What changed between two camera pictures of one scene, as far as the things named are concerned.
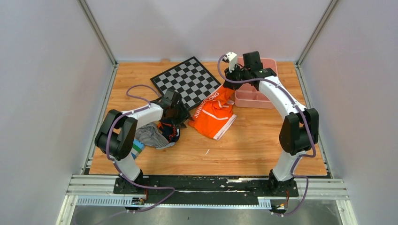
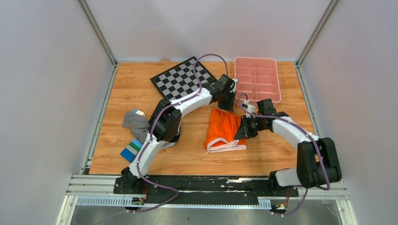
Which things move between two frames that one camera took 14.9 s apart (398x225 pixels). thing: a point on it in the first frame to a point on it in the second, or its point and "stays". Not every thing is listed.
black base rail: (160, 190) stays
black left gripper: (185, 115) to (230, 107)
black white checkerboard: (193, 82) stays
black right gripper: (233, 86) to (243, 132)
